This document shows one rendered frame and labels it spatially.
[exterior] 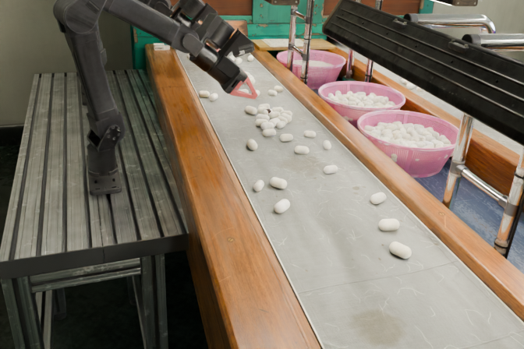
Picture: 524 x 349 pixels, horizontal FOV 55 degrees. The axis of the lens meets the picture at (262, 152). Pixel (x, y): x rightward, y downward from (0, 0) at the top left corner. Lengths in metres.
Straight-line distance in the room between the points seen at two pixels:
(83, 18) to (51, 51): 1.94
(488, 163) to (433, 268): 0.52
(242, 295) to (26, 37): 2.46
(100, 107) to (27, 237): 0.31
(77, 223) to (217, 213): 0.32
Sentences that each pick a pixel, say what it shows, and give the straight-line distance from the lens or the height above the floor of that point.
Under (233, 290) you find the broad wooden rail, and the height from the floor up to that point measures 0.76.
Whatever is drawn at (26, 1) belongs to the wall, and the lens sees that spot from 2.98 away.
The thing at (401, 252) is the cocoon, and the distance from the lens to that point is 0.87.
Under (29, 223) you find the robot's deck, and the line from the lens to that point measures 1.11.
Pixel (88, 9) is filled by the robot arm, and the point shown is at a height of 1.06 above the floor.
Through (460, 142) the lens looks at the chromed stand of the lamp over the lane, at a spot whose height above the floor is 0.89.
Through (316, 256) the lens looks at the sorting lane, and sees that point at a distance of 0.85.
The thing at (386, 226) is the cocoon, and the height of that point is 0.75.
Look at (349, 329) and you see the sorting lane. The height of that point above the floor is 0.74.
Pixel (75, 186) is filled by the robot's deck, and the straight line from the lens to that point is 1.22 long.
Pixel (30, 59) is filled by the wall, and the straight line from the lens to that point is 3.04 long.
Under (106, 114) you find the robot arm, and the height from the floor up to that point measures 0.83.
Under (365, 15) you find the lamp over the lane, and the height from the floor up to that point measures 1.10.
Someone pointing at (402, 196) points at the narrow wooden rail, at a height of 0.75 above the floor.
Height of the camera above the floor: 1.24
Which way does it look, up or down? 25 degrees down
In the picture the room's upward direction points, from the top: 3 degrees clockwise
